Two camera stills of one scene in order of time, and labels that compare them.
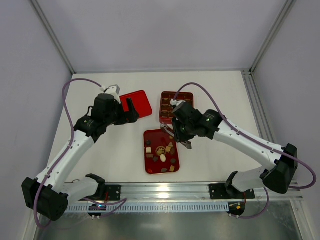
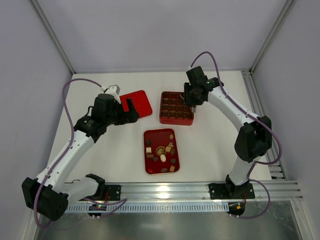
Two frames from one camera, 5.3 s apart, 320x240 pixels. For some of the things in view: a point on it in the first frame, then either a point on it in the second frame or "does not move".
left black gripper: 125,114 does not move
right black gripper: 176,136 → 189,97
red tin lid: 140,102 does not move
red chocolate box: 165,107 does not move
